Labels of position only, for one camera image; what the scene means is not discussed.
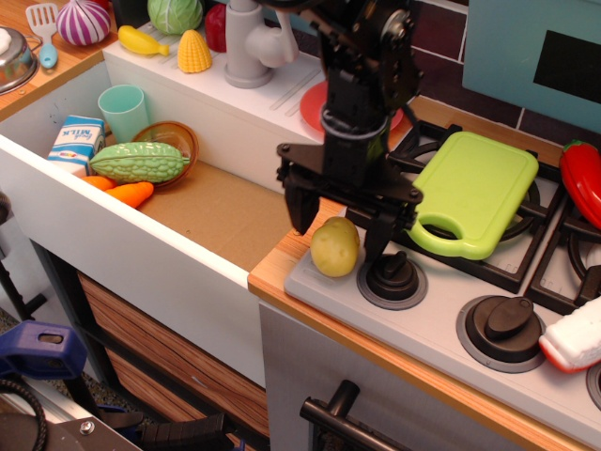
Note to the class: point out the yellow toy banana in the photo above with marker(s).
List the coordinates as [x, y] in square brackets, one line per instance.
[139, 42]

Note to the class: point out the black right burner grate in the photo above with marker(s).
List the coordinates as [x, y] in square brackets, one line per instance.
[568, 273]

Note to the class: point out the blue clamp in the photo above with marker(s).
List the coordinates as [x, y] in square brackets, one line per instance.
[42, 351]

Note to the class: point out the black left burner grate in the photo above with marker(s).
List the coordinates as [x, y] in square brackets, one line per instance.
[507, 267]

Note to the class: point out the green toy cabbage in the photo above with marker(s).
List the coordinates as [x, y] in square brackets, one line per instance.
[174, 17]

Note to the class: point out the green plastic cutting board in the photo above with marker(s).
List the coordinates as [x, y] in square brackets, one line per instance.
[472, 188]

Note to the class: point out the grey toy faucet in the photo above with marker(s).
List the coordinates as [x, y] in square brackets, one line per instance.
[253, 49]

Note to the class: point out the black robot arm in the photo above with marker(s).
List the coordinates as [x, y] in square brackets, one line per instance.
[366, 56]

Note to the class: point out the toy milk carton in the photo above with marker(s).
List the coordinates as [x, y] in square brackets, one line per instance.
[78, 141]

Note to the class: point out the red plastic plate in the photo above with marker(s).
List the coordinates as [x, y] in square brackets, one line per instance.
[312, 103]

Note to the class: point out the black oven door handle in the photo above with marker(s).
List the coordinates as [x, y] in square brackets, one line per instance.
[333, 429]

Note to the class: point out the white red toy bottle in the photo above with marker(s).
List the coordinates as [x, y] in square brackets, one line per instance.
[572, 343]

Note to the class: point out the small black stove knob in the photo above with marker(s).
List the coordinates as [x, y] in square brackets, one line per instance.
[392, 282]

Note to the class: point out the purple striped toy onion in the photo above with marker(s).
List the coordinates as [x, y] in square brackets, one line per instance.
[83, 23]

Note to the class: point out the yellow toy corn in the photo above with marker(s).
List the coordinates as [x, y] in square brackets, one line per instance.
[193, 54]

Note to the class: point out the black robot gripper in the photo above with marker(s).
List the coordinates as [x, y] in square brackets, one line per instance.
[355, 169]

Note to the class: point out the red toy bell pepper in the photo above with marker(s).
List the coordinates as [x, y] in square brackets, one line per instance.
[215, 24]

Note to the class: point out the black burner grate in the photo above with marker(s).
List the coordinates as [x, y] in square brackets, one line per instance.
[507, 267]
[568, 273]

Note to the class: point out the white blue toy spatula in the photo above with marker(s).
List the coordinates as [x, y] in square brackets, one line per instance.
[42, 20]

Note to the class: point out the large black stove knob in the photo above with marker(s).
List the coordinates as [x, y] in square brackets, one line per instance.
[501, 333]

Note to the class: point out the green toy bitter gourd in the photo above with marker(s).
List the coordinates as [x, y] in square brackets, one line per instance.
[140, 161]

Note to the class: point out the metal pot with lid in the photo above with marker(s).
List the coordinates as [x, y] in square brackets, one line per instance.
[19, 60]

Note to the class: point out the orange translucent bowl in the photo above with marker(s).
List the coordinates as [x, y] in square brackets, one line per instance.
[177, 135]

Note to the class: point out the orange toy carrot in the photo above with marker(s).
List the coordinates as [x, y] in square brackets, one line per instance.
[102, 183]
[132, 194]

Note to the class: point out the red toy chili pepper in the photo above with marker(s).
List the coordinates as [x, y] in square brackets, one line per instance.
[580, 170]

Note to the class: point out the grey stove top panel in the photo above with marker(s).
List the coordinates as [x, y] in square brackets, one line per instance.
[570, 403]

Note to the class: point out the yellow toy potato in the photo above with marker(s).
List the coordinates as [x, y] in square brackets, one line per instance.
[335, 247]

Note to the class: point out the teal plastic cup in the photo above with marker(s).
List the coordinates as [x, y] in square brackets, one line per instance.
[124, 109]

